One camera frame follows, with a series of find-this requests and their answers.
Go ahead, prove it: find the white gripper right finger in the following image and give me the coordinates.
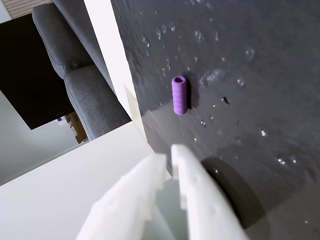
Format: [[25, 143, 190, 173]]
[[170, 143, 249, 240]]

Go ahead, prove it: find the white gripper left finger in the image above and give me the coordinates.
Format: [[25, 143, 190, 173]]
[[75, 153, 168, 240]]

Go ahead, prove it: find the purple ribbed pen grip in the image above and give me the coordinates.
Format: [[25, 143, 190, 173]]
[[171, 75, 189, 116]]

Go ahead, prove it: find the brown cardboard box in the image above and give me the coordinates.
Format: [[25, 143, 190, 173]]
[[64, 111, 90, 144]]

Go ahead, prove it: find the grey fabric chair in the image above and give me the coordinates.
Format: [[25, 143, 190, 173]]
[[31, 0, 133, 141]]

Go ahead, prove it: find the dark grey table mat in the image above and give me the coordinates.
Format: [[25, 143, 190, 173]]
[[109, 0, 320, 240]]

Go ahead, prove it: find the black table top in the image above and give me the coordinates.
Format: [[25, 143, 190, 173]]
[[0, 13, 76, 131]]

